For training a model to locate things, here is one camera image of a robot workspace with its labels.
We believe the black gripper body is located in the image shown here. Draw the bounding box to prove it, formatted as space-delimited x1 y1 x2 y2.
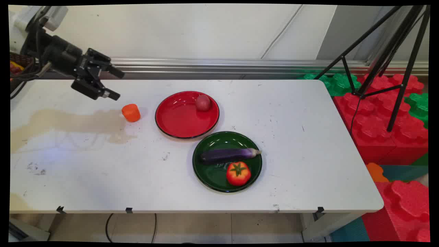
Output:
42 34 111 83

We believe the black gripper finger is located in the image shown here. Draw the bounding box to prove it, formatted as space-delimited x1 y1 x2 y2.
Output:
71 79 121 101
106 64 126 79

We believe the purple toy eggplant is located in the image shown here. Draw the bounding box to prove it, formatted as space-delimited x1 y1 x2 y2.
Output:
200 148 262 165

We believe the small orange cup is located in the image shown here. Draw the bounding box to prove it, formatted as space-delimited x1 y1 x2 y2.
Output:
121 104 141 123

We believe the brown wicker basket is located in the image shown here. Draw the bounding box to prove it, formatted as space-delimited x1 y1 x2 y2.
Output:
10 51 35 94

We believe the red round plate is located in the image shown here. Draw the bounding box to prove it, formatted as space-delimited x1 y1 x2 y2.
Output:
155 91 220 140

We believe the dark red toy apple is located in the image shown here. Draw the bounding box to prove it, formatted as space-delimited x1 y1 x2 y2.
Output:
195 94 212 111

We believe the dark green round plate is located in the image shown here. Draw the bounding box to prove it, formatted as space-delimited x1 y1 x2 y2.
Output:
192 131 263 193

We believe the red toy tomato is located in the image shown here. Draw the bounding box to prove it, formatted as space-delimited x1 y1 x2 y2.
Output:
226 161 252 187

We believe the green foam block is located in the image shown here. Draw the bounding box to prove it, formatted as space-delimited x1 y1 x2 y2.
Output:
404 92 429 129
298 72 362 97

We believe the white table leg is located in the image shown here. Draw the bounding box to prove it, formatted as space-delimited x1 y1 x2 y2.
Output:
301 212 365 243

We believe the large red foam block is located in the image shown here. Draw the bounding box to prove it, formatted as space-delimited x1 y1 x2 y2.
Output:
333 73 429 166

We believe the orange foam piece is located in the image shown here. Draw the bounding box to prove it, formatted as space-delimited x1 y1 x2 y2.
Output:
366 162 390 183

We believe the teal foam floor mat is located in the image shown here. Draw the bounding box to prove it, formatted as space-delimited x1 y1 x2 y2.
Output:
329 216 371 243

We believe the teal foam block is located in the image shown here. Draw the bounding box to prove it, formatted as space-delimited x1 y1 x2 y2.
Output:
379 154 429 183

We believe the red foam block with knobs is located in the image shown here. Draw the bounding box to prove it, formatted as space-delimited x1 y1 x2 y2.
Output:
361 180 430 243

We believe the wrist camera box with mount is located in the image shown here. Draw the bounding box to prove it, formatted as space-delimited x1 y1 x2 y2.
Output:
36 6 69 32

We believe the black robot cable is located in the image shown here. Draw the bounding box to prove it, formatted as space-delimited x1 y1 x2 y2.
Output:
10 58 52 83
10 80 28 101

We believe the aluminium wall rail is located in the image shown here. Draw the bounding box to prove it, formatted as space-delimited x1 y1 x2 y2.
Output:
109 58 429 77

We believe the black camera tripod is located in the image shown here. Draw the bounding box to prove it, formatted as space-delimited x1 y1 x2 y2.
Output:
313 5 431 133

